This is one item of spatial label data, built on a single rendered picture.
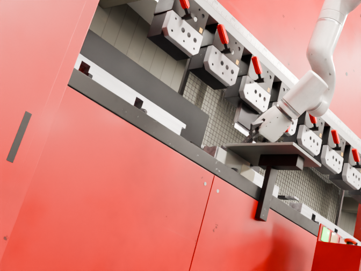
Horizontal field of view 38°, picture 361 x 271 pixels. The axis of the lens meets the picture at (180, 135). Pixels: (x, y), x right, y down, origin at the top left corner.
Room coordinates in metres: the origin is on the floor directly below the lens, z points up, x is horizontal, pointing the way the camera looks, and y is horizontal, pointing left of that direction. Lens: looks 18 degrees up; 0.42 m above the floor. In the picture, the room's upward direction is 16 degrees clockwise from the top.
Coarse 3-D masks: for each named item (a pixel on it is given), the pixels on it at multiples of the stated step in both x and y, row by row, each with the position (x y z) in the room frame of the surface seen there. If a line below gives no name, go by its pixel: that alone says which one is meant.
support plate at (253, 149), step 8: (232, 144) 1.66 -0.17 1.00; (240, 144) 1.64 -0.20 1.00; (248, 144) 1.62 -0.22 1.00; (256, 144) 1.59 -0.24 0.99; (264, 144) 1.57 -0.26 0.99; (272, 144) 1.55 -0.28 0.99; (280, 144) 1.53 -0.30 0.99; (288, 144) 1.51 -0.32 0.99; (296, 144) 1.51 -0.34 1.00; (240, 152) 1.70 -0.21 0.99; (248, 152) 1.68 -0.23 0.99; (256, 152) 1.66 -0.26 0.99; (264, 152) 1.63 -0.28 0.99; (272, 152) 1.61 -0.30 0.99; (280, 152) 1.59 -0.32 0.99; (288, 152) 1.57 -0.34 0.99; (296, 152) 1.55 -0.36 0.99; (304, 152) 1.54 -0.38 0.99; (248, 160) 1.76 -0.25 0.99; (256, 160) 1.74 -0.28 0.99; (304, 160) 1.60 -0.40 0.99; (312, 160) 1.58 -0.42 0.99
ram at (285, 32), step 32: (224, 0) 1.53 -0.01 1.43; (256, 0) 1.63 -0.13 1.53; (288, 0) 1.75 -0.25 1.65; (320, 0) 1.89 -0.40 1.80; (256, 32) 1.66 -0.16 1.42; (288, 32) 1.78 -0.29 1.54; (352, 32) 2.10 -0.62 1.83; (288, 64) 1.81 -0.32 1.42; (352, 64) 2.13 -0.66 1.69; (352, 96) 2.17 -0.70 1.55; (352, 128) 2.20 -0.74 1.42
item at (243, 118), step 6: (240, 108) 1.72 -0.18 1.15; (246, 108) 1.74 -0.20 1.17; (240, 114) 1.72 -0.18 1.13; (246, 114) 1.74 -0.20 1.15; (252, 114) 1.77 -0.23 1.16; (234, 120) 1.73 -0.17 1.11; (240, 120) 1.73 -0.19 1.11; (246, 120) 1.75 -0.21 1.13; (252, 120) 1.77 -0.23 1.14; (234, 126) 1.73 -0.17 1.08; (240, 126) 1.75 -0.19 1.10; (246, 126) 1.75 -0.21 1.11; (246, 132) 1.77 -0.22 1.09
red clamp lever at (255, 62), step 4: (252, 56) 1.63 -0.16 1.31; (256, 56) 1.62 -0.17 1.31; (252, 60) 1.63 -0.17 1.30; (256, 60) 1.63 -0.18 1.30; (256, 64) 1.63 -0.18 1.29; (260, 64) 1.64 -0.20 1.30; (256, 68) 1.64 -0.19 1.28; (260, 68) 1.64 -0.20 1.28; (256, 72) 1.66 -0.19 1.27; (260, 72) 1.65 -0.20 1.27; (260, 76) 1.66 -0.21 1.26; (256, 80) 1.68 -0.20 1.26; (260, 80) 1.67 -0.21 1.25; (264, 80) 1.66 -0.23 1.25
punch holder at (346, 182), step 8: (344, 152) 2.23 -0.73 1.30; (344, 160) 2.22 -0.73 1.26; (352, 160) 2.23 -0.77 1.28; (360, 160) 2.28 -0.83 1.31; (344, 168) 2.22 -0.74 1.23; (352, 168) 2.24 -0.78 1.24; (360, 168) 2.29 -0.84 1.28; (336, 176) 2.24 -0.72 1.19; (344, 176) 2.21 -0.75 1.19; (352, 176) 2.24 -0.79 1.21; (360, 176) 2.30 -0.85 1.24; (336, 184) 2.31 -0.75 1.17; (344, 184) 2.28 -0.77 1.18; (352, 184) 2.25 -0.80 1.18; (360, 184) 2.30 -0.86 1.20
